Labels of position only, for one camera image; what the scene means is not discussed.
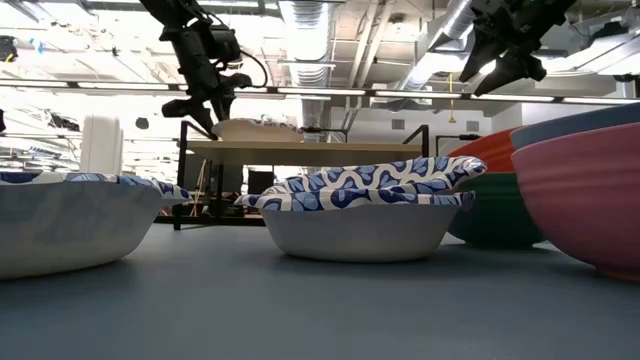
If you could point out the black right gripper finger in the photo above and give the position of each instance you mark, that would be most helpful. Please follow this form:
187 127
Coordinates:
482 52
520 67

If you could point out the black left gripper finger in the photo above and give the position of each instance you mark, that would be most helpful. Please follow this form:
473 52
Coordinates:
227 92
202 117

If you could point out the blue patterned paper bowl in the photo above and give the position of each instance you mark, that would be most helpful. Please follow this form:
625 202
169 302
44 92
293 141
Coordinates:
360 232
390 175
255 131
75 225

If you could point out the blue plastic bowl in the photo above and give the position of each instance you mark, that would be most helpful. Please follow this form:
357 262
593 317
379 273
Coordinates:
575 125

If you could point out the orange plastic bowl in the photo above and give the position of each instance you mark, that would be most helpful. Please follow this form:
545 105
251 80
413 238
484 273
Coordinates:
487 150

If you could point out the pink and blue bowls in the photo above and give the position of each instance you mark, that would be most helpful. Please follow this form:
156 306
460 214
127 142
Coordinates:
585 200

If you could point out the green plastic bowl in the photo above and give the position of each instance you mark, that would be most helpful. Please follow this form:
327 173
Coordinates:
500 215

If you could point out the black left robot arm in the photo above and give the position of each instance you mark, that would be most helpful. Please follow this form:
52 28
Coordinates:
170 10

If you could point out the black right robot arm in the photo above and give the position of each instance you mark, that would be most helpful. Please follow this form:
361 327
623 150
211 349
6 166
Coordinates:
555 7

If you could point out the white round column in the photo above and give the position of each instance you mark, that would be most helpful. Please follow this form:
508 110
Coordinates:
101 145

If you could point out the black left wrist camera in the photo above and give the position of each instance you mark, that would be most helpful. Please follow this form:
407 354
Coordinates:
225 44

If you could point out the silver ventilation duct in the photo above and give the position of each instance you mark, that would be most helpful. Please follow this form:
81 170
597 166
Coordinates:
440 45
307 50

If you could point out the black curved bracket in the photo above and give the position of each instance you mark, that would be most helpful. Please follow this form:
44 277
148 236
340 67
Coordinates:
467 137

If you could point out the wooden shelf with black frame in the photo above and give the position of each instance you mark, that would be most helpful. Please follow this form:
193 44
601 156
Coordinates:
300 152

